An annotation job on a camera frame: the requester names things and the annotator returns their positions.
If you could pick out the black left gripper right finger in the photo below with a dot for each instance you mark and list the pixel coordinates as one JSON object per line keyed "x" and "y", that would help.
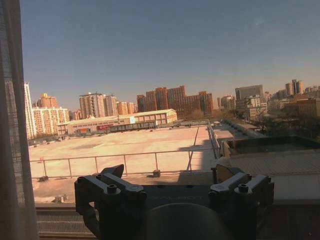
{"x": 240, "y": 184}

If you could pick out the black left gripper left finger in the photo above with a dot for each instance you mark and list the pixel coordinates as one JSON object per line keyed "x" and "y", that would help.
{"x": 117, "y": 185}

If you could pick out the metal rooftop railing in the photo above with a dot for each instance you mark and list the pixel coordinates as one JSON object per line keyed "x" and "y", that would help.
{"x": 140, "y": 153}

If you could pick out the concrete railing base block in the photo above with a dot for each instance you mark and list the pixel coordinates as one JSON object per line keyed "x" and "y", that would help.
{"x": 43, "y": 178}
{"x": 60, "y": 198}
{"x": 156, "y": 173}

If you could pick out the grey corrugated roof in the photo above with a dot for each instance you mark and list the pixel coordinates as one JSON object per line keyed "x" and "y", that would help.
{"x": 280, "y": 167}

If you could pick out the dark rooftop parapet structure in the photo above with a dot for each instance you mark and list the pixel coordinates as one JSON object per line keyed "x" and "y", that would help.
{"x": 270, "y": 143}

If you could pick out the long low warehouse building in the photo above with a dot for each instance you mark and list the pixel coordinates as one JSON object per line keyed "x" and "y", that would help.
{"x": 150, "y": 117}

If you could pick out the small orange apartment buildings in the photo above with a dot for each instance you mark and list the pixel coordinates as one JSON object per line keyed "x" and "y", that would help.
{"x": 125, "y": 108}

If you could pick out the white mid-rise building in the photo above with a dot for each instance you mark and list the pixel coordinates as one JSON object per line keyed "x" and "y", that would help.
{"x": 252, "y": 106}

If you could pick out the tan twin apartment towers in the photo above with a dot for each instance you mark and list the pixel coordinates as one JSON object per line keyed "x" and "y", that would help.
{"x": 91, "y": 105}

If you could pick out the grey office building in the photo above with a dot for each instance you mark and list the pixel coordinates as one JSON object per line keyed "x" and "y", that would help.
{"x": 250, "y": 92}

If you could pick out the orange-white apartment block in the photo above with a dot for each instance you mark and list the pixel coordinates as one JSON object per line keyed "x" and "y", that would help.
{"x": 50, "y": 120}

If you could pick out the brown low building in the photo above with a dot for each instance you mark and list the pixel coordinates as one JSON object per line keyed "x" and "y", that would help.
{"x": 305, "y": 107}

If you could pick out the red-brown high-rise block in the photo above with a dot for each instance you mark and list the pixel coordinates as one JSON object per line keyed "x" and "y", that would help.
{"x": 175, "y": 100}

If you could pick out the orange building with yellow top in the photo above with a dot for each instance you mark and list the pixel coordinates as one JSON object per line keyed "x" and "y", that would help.
{"x": 47, "y": 102}

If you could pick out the tall paired towers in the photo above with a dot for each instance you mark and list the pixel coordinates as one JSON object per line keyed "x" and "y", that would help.
{"x": 295, "y": 87}

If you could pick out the white slim high-rise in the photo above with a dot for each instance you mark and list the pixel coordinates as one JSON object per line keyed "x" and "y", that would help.
{"x": 28, "y": 112}

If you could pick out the sheer white curtain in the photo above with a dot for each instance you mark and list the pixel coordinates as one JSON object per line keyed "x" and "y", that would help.
{"x": 12, "y": 125}

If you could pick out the window frame track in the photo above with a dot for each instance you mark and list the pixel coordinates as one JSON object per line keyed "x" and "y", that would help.
{"x": 60, "y": 222}

